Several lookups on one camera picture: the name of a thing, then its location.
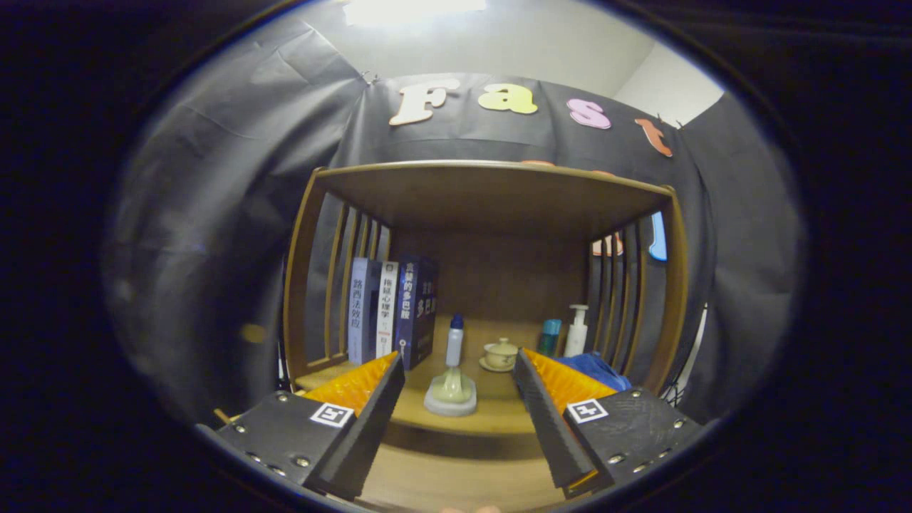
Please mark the white bottle blue cap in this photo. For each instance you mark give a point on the white bottle blue cap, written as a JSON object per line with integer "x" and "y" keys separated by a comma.
{"x": 454, "y": 340}

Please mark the beige lidded teacup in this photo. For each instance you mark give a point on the beige lidded teacup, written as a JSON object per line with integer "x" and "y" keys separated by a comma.
{"x": 500, "y": 354}

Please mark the wooden drawer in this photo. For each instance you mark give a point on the wooden drawer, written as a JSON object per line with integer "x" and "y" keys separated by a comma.
{"x": 456, "y": 484}

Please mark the white book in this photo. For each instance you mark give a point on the white book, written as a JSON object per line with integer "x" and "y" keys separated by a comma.
{"x": 386, "y": 310}

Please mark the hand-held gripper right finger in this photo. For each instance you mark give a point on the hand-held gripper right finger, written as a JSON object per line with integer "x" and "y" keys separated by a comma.
{"x": 545, "y": 420}

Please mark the black tripod stand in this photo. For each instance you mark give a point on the black tripod stand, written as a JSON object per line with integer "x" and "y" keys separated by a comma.
{"x": 673, "y": 390}

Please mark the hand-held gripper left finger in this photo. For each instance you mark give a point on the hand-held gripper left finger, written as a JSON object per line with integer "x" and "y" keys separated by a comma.
{"x": 370, "y": 420}

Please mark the dark blue book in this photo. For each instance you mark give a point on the dark blue book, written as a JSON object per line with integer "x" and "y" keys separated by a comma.
{"x": 417, "y": 310}

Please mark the wooden cabinet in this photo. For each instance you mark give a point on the wooden cabinet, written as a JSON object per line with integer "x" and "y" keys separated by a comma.
{"x": 491, "y": 199}

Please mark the teal bottle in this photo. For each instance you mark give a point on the teal bottle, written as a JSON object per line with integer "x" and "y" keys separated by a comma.
{"x": 548, "y": 338}

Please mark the white pump bottle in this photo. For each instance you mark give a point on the white pump bottle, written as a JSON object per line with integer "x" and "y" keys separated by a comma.
{"x": 576, "y": 331}

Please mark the blue towel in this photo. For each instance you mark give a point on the blue towel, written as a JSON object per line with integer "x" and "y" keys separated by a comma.
{"x": 595, "y": 370}

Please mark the wooden countertop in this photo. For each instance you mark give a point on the wooden countertop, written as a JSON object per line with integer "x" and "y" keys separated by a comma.
{"x": 495, "y": 417}

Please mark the pale blue book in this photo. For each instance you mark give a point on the pale blue book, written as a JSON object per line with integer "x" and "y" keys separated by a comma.
{"x": 362, "y": 313}

